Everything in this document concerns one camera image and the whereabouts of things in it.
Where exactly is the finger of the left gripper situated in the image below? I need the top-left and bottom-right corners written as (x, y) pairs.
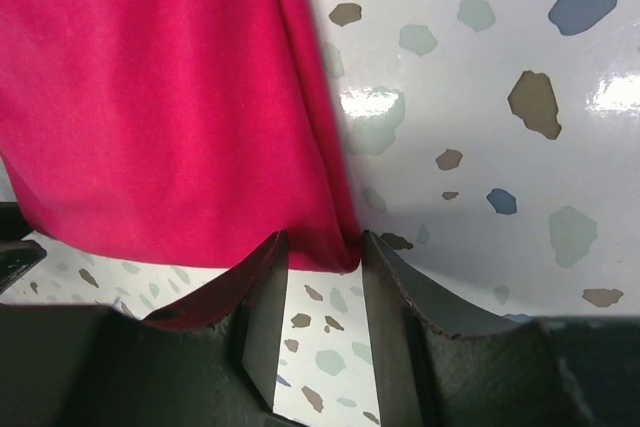
top-left (0, 202), bottom-right (47, 293)

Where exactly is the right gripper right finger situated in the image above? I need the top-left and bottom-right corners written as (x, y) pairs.
top-left (362, 232), bottom-right (639, 426)

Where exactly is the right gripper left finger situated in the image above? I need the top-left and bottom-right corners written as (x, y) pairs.
top-left (1, 231), bottom-right (288, 426)

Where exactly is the pink t shirt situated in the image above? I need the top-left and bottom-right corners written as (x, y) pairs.
top-left (1, 0), bottom-right (361, 272)

